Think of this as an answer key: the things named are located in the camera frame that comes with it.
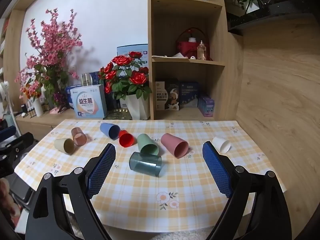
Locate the white bottle vase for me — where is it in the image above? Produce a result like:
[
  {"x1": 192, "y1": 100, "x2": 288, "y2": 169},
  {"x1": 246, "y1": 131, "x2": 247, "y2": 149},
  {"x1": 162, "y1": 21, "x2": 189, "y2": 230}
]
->
[{"x1": 32, "y1": 99, "x2": 44, "y2": 117}]

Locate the brown translucent cup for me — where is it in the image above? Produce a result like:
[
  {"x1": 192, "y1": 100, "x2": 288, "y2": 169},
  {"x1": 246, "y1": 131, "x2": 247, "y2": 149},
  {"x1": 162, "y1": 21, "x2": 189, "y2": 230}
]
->
[{"x1": 71, "y1": 127, "x2": 88, "y2": 146}]

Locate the white faceted flower pot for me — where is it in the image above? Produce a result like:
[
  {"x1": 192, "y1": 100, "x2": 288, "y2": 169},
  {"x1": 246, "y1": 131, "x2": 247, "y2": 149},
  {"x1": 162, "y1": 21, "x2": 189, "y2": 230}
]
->
[{"x1": 124, "y1": 94, "x2": 151, "y2": 120}]

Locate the red cup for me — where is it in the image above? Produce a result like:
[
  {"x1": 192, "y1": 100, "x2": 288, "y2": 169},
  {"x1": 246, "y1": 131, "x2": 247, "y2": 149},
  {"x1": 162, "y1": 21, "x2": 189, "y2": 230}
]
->
[{"x1": 119, "y1": 130, "x2": 137, "y2": 147}]

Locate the red rose plant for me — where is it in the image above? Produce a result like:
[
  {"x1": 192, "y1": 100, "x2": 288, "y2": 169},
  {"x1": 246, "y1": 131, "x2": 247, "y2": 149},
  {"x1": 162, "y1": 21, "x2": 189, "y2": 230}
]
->
[{"x1": 98, "y1": 51, "x2": 152, "y2": 100}]

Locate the wooden shelf unit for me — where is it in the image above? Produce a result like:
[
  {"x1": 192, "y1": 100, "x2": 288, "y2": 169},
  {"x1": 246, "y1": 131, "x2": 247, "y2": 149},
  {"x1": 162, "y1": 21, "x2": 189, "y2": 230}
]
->
[{"x1": 147, "y1": 0, "x2": 244, "y2": 122}]

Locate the black wall shelf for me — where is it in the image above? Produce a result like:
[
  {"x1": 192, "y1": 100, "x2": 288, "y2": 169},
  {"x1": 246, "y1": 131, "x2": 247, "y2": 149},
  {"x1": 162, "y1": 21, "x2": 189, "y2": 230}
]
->
[{"x1": 227, "y1": 0, "x2": 316, "y2": 36}]

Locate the teal translucent cup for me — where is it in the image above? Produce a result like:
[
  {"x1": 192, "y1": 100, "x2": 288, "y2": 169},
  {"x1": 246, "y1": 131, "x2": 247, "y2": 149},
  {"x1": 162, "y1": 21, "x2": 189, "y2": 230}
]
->
[{"x1": 129, "y1": 152, "x2": 162, "y2": 177}]

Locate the white cup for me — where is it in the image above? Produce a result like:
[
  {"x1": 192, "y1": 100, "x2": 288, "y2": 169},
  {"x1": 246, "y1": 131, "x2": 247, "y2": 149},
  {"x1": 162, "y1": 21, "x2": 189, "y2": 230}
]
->
[{"x1": 212, "y1": 136, "x2": 231, "y2": 154}]

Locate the yellow plaid tablecloth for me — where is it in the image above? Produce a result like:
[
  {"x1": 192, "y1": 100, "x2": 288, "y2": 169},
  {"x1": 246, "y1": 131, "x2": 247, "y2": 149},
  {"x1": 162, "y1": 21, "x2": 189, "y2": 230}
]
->
[{"x1": 14, "y1": 119, "x2": 287, "y2": 232}]

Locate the blue and white carton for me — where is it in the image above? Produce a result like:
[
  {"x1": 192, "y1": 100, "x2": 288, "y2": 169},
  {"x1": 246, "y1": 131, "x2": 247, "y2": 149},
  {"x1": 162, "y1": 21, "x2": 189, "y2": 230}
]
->
[{"x1": 117, "y1": 44, "x2": 149, "y2": 64}]

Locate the blister pack tray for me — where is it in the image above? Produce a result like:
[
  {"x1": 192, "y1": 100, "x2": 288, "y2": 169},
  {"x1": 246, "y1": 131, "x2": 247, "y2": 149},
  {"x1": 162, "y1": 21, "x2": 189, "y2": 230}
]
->
[{"x1": 104, "y1": 109, "x2": 132, "y2": 120}]

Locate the white standing fan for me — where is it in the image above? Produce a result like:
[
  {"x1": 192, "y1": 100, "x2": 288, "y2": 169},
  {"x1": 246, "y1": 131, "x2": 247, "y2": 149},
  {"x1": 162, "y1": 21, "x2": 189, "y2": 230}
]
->
[{"x1": 0, "y1": 80, "x2": 18, "y2": 135}]

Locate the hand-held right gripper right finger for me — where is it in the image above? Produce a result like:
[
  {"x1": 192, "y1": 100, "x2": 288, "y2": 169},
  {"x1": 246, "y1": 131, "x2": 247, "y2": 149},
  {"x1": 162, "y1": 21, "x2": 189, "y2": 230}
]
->
[{"x1": 202, "y1": 141, "x2": 292, "y2": 240}]

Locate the beige cup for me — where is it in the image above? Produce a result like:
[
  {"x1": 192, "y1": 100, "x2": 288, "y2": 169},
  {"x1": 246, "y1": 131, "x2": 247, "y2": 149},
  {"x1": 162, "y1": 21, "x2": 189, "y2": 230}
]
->
[{"x1": 54, "y1": 138, "x2": 75, "y2": 155}]

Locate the pink blossom bouquet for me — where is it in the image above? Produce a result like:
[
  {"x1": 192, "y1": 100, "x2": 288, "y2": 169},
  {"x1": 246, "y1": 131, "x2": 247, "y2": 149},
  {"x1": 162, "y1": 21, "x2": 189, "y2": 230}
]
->
[{"x1": 14, "y1": 9, "x2": 83, "y2": 110}]

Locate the purple box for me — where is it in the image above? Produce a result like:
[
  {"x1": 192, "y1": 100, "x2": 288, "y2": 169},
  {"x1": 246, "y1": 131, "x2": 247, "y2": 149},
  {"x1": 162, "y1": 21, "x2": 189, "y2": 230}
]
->
[{"x1": 197, "y1": 95, "x2": 216, "y2": 117}]

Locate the stack of white papers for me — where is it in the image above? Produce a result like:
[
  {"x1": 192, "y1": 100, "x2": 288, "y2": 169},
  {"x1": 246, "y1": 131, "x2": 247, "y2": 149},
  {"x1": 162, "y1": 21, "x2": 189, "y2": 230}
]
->
[{"x1": 152, "y1": 54, "x2": 190, "y2": 60}]

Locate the pink cup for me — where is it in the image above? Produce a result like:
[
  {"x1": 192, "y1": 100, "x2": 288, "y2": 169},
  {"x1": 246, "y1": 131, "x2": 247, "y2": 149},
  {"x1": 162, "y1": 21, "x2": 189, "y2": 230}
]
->
[{"x1": 160, "y1": 133, "x2": 189, "y2": 159}]

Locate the clear perfume bottle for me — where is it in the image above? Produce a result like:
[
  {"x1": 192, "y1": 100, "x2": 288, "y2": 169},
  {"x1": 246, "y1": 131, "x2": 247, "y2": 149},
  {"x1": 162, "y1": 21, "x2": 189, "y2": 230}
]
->
[{"x1": 197, "y1": 40, "x2": 207, "y2": 61}]

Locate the dark blue box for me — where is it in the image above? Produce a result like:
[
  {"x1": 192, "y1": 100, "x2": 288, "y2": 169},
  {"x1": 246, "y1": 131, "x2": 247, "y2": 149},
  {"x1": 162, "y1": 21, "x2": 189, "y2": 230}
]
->
[
  {"x1": 90, "y1": 71, "x2": 105, "y2": 86},
  {"x1": 179, "y1": 81, "x2": 200, "y2": 108}
]

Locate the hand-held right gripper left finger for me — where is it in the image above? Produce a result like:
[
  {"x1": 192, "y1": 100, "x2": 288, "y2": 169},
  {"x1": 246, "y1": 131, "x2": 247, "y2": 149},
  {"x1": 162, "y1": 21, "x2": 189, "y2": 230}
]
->
[{"x1": 25, "y1": 143, "x2": 117, "y2": 240}]

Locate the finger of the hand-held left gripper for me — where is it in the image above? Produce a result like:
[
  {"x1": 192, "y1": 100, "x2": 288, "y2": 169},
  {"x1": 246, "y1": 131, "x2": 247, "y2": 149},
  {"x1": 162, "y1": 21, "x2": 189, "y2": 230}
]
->
[
  {"x1": 0, "y1": 132, "x2": 34, "y2": 156},
  {"x1": 0, "y1": 126, "x2": 17, "y2": 139}
]

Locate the red gift basket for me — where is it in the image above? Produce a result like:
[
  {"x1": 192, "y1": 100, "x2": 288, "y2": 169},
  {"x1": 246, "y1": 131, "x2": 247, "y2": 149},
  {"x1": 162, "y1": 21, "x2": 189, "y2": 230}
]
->
[{"x1": 175, "y1": 27, "x2": 212, "y2": 61}]

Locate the dark box with figure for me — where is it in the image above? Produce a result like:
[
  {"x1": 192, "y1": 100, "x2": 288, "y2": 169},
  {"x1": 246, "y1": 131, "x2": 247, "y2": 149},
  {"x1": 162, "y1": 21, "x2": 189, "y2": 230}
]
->
[{"x1": 166, "y1": 79, "x2": 181, "y2": 111}]

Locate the white and orange snack box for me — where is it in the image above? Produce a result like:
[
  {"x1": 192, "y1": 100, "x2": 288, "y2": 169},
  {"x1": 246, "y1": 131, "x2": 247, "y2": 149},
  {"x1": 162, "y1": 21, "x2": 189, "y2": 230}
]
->
[{"x1": 155, "y1": 81, "x2": 169, "y2": 111}]

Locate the light blue box pink label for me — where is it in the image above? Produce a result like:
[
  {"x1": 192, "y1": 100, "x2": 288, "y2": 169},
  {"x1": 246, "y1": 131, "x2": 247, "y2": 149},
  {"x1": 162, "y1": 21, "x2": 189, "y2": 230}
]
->
[{"x1": 69, "y1": 84, "x2": 107, "y2": 120}]

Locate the green cup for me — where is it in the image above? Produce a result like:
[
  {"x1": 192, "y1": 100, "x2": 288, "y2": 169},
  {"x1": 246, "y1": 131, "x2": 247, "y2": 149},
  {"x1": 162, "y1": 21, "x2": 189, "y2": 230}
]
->
[{"x1": 137, "y1": 133, "x2": 160, "y2": 155}]

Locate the blue cup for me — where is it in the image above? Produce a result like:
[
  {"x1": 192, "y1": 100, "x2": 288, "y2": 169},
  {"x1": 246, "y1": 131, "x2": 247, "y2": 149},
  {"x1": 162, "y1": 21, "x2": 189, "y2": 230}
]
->
[{"x1": 100, "y1": 123, "x2": 121, "y2": 140}]

